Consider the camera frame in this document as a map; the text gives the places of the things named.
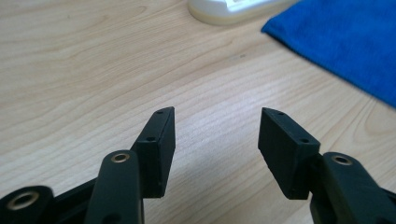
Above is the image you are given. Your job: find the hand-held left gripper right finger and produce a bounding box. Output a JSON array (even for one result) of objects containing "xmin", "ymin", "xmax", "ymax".
[{"xmin": 257, "ymin": 106, "xmax": 396, "ymax": 224}]

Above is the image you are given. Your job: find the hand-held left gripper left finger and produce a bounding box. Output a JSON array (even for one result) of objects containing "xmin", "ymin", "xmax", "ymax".
[{"xmin": 84, "ymin": 105, "xmax": 177, "ymax": 224}]

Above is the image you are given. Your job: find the blue cloth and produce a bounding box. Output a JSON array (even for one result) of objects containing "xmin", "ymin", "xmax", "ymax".
[{"xmin": 261, "ymin": 0, "xmax": 396, "ymax": 109}]

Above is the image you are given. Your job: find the white plastic dish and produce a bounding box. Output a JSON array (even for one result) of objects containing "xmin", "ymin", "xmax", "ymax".
[{"xmin": 187, "ymin": 0, "xmax": 301, "ymax": 26}]

